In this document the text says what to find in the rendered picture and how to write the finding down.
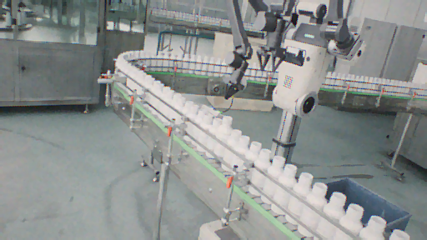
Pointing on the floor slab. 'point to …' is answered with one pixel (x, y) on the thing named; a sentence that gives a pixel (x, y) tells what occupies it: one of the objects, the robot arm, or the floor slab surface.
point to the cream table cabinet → (223, 45)
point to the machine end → (416, 138)
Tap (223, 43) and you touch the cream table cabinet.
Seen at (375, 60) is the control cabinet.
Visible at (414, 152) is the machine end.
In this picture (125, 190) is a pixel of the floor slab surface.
